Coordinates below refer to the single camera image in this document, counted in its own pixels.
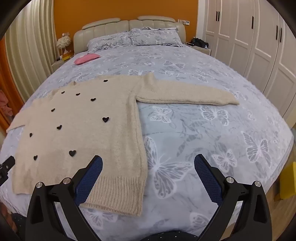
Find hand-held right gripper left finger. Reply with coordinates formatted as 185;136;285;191
25;155;103;241

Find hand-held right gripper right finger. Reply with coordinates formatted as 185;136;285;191
194;154;272;241

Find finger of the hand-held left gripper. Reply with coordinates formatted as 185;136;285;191
0;156;16;173

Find beige knit sweater black hearts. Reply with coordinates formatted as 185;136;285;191
6;72;240;217

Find grey butterfly printed blanket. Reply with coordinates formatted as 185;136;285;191
0;43;294;237

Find pink hanging cloth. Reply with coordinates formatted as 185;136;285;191
0;89;13;118

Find dark dotted cloth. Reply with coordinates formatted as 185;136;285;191
139;229;199;241

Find orange curtain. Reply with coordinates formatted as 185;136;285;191
0;37;25;130

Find white nightstand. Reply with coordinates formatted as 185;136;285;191
185;43;211;56
51;54;75;72

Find small pink pillow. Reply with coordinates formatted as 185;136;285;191
74;54;101;65

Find cream curtain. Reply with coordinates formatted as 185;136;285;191
5;0;58;102

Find white fluffy table lamp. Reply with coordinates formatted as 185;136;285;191
57;32;72;61

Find black bag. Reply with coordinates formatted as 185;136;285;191
190;38;209;49

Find grey butterfly printed pillow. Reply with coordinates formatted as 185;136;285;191
87;31;133;53
129;27;185;47

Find beige padded headboard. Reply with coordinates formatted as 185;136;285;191
73;16;186;55

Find white wardrobe black handles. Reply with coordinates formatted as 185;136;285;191
198;0;296;123

